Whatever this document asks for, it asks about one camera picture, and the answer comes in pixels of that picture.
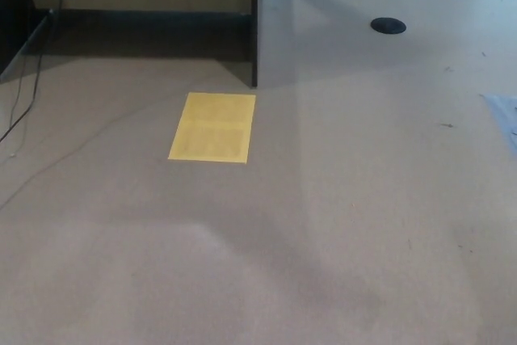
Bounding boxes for thick black cable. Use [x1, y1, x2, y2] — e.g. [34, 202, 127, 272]
[0, 0, 69, 143]

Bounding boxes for yellow paper sheet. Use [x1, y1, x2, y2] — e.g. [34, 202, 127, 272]
[167, 92, 257, 165]

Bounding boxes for long grey floor cable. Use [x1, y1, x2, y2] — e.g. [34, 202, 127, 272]
[0, 72, 231, 211]

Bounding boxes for black round floor cover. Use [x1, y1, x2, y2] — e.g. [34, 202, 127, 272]
[370, 17, 407, 34]

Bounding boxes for light blue plastic sheet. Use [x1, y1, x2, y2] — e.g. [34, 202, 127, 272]
[480, 93, 517, 145]

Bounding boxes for thin dark cable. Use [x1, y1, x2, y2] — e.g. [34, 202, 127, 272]
[6, 48, 30, 134]

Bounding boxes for dark wood desk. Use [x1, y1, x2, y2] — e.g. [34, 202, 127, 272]
[0, 0, 267, 88]

